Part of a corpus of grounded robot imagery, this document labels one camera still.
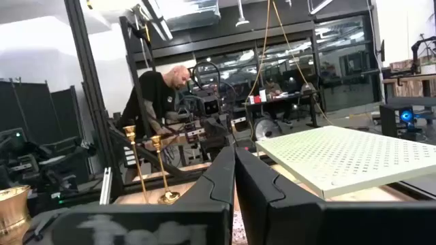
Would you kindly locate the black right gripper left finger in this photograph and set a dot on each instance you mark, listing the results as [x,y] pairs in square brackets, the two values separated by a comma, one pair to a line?
[136,224]

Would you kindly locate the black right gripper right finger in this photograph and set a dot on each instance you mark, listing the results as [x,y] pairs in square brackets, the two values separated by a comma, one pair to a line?
[340,224]

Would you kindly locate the short brass candlestick holder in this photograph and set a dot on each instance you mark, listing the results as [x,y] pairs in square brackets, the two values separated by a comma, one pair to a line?
[168,197]

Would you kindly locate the tall brass candlestick holder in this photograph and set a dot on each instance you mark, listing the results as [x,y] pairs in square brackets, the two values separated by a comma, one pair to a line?
[131,131]

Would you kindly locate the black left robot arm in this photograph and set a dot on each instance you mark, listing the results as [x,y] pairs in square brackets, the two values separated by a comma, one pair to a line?
[218,136]

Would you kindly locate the black background robot arm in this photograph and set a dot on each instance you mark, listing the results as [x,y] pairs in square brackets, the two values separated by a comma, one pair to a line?
[415,51]

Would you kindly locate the silver aluminium extrusion bar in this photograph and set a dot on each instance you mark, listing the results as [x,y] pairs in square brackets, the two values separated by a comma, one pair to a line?
[105,187]

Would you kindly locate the green perforated metal shelf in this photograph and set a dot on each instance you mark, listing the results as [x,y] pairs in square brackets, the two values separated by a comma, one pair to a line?
[340,160]

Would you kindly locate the wooden top robot table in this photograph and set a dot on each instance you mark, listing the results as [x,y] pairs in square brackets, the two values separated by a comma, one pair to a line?
[170,139]

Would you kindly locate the black computer with blue light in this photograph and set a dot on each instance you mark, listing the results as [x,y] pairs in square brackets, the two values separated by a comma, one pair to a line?
[388,119]

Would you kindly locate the round floor fan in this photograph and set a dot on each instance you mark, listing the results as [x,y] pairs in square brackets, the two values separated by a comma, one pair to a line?
[267,129]

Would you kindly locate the green plant in brass pot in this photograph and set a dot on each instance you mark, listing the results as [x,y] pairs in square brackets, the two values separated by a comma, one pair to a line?
[13,211]

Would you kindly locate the black room divider panel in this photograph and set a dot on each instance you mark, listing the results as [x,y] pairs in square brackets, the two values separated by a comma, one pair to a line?
[66,112]
[27,109]

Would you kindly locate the person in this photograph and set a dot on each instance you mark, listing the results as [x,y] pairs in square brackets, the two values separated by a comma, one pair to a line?
[153,92]
[274,89]

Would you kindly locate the black background desk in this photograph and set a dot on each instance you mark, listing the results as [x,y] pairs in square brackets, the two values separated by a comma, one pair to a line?
[299,96]

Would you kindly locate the red box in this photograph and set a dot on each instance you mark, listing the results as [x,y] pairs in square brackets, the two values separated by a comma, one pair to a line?
[257,99]

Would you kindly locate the tall white box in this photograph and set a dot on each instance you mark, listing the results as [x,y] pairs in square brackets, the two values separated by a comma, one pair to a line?
[263,95]

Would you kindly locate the small white box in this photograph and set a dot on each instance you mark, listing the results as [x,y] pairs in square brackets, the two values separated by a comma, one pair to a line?
[251,100]

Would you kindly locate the white pendant lamp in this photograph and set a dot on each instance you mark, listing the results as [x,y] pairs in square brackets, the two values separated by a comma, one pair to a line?
[242,22]

